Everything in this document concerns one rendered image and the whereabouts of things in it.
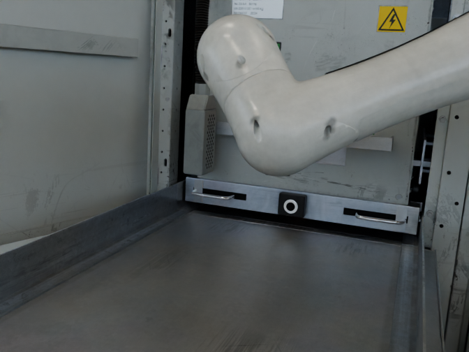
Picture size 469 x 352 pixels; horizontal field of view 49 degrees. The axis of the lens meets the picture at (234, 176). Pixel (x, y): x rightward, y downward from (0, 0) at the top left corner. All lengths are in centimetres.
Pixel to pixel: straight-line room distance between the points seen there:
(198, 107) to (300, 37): 27
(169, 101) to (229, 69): 59
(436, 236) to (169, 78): 68
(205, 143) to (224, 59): 50
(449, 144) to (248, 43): 57
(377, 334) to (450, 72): 35
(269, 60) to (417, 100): 19
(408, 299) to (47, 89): 76
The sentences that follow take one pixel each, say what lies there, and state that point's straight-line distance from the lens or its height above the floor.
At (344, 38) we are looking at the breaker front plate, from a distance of 116.
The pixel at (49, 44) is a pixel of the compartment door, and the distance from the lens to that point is 107.
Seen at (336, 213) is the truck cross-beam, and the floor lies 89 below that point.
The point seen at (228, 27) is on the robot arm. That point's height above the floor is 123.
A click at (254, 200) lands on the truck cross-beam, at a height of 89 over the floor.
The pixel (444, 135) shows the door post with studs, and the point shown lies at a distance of 111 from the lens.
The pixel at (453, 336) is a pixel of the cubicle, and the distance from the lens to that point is 122.
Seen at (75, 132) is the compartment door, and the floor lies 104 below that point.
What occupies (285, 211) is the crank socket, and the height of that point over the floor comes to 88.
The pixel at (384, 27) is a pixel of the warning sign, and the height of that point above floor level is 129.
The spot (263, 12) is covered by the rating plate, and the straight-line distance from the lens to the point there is 120.
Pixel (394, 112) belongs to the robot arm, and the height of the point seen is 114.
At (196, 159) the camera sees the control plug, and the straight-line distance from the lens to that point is 114.
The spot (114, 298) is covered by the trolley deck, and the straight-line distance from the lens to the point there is 80.
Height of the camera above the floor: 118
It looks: 11 degrees down
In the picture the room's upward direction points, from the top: 3 degrees clockwise
